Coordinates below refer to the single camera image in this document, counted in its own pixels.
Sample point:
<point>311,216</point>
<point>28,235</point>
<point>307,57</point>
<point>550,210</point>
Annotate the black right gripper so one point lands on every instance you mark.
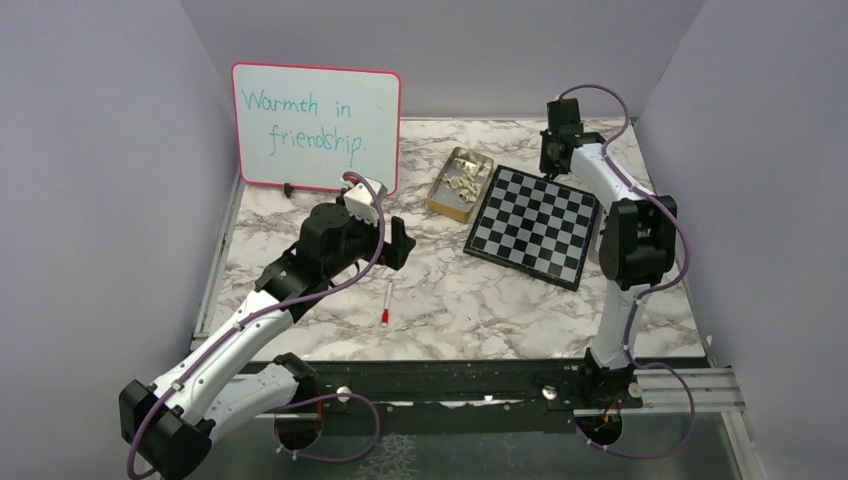
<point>544,165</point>

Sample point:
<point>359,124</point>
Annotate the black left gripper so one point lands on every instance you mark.
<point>395,254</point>

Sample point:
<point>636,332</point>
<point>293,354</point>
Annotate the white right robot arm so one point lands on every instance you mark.
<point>636,249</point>

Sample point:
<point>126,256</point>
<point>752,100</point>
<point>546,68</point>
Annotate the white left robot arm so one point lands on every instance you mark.
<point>172,422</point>

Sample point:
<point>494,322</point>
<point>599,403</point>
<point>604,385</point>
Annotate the pile of white chess pieces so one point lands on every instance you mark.
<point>466,176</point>

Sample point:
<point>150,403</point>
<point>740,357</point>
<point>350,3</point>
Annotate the white and red marker pen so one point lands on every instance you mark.
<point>387,304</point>

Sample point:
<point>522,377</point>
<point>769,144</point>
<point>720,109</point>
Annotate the black and silver chessboard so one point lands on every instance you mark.
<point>540,228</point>

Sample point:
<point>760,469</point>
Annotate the gold tin tray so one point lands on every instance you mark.
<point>442,201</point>

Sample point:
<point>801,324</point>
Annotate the pink framed whiteboard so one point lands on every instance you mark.
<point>306,125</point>

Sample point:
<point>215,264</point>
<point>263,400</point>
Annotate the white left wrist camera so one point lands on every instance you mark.
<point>361,195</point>

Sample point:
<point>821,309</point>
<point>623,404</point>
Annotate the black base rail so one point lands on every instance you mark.
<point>450,397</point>

